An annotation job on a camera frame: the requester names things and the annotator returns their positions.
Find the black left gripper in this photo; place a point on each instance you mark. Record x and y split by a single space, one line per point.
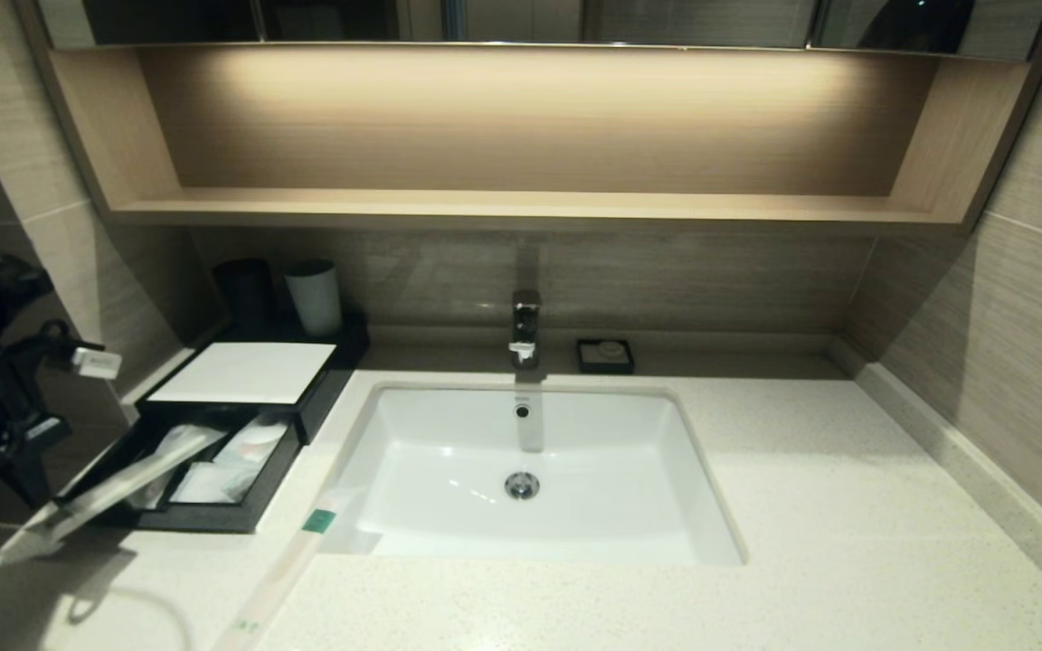
5 416

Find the long clear toothbrush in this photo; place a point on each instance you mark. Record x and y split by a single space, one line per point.
123 485

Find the short clear toothbrush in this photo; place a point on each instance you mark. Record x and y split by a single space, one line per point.
180 436

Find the black drawer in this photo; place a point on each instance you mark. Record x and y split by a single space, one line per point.
213 519

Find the white flat sachet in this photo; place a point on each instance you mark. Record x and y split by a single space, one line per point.
209 484

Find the white sachet with round pad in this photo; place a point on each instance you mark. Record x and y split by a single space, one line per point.
259 441

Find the white card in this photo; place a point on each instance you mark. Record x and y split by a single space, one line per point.
245 372

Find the green-label toothbrush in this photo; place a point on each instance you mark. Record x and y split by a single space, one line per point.
290 561

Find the black cup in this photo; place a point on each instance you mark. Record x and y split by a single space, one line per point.
246 294

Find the white cup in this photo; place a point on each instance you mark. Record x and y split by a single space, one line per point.
315 301

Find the chrome sink drain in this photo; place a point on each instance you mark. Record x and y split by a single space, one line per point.
522 485

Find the chrome faucet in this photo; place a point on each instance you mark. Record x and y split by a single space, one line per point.
525 330

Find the black soap dish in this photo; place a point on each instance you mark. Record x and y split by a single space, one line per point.
584 367

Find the white sink basin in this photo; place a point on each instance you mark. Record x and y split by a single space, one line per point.
611 488

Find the beige soap bar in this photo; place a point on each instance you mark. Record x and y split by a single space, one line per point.
610 350

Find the mirror cabinet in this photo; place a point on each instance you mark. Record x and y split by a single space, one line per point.
666 23

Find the light wooden wall shelf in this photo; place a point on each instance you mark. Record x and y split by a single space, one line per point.
521 210

